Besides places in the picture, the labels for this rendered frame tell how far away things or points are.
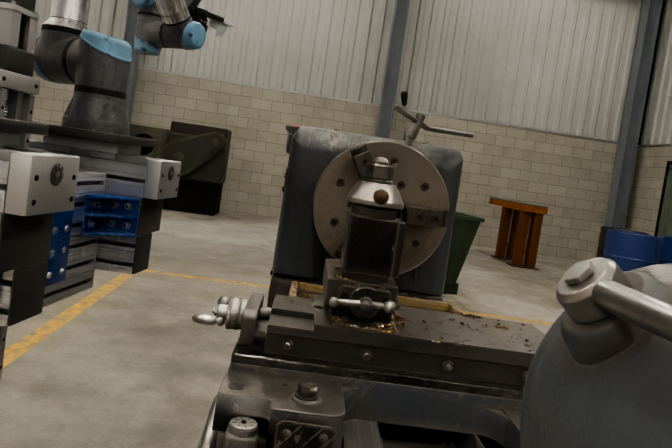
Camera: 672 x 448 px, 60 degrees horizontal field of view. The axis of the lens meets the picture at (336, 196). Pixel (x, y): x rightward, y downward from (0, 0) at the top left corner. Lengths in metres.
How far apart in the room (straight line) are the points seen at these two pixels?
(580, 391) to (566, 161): 12.22
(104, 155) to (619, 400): 1.32
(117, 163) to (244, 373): 0.80
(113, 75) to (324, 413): 1.03
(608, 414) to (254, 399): 0.49
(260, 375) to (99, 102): 0.90
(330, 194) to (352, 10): 10.45
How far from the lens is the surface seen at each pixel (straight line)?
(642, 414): 0.21
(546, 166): 12.28
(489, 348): 0.77
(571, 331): 0.24
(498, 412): 0.78
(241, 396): 0.67
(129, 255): 1.43
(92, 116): 1.45
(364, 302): 0.73
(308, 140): 1.49
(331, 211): 1.34
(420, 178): 1.35
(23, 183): 0.95
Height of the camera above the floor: 1.17
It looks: 3 degrees down
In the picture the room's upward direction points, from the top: 8 degrees clockwise
